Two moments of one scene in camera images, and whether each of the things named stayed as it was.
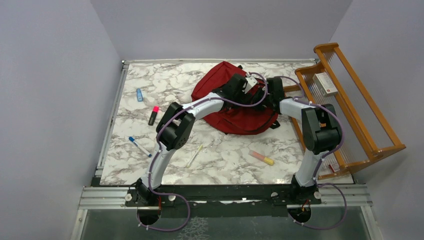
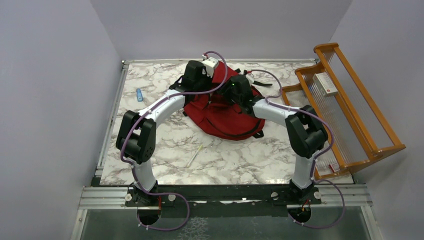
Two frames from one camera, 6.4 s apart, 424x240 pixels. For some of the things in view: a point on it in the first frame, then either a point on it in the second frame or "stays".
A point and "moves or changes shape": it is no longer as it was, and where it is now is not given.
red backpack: [212, 77] moves or changes shape
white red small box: [324, 84] stays
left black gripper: [242, 96] to [203, 73]
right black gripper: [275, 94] to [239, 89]
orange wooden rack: [367, 134] stays
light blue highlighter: [139, 95] stays
